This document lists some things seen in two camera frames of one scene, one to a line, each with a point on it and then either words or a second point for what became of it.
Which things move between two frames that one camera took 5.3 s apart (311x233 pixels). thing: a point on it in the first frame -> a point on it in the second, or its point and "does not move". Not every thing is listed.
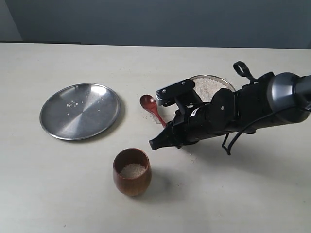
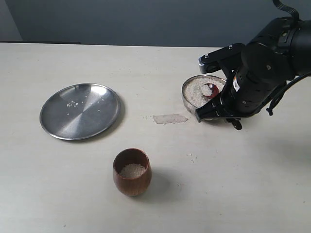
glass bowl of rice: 206,86 does not move
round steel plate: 78,110 does not move
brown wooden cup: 131,172 does not move
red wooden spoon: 149,103 -> 209,90
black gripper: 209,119 -> 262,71
